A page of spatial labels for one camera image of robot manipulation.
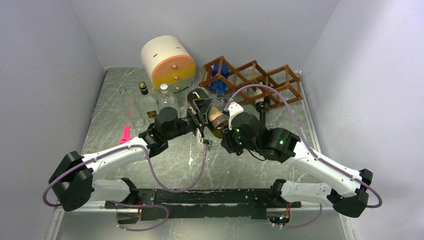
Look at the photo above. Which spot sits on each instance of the dark wine bottle red label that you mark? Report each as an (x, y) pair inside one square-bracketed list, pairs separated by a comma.
[(216, 118)]

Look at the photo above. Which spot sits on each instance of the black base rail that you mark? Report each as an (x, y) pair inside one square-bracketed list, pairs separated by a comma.
[(252, 203)]

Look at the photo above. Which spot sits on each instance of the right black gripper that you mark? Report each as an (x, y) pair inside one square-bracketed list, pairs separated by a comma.
[(227, 141)]

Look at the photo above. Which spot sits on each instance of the pink plastic tool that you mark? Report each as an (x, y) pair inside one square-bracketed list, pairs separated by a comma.
[(125, 135)]

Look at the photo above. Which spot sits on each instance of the small black gold-capped bottle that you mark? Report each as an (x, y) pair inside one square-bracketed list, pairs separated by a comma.
[(148, 102)]

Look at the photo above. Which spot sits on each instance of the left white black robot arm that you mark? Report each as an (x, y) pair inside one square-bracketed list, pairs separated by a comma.
[(76, 181)]

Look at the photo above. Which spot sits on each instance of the clear bottle white cap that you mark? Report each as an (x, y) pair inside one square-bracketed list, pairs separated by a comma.
[(167, 99)]

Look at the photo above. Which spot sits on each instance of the blue square bottle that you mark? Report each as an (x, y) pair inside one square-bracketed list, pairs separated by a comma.
[(218, 87)]

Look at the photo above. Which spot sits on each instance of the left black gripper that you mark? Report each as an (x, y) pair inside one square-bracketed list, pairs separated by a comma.
[(202, 106)]

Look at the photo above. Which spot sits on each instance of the green wine bottle white label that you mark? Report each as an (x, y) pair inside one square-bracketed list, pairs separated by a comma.
[(262, 106)]

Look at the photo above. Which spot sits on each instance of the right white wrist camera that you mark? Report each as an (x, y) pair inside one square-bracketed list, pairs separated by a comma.
[(234, 109)]

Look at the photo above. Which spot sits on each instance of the cream orange cylindrical container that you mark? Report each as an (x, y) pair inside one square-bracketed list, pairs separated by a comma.
[(166, 61)]

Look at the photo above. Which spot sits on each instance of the brown wooden wine rack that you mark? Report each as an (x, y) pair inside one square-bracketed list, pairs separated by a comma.
[(281, 79)]

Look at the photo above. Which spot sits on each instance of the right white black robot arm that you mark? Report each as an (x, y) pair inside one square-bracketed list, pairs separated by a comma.
[(339, 186)]

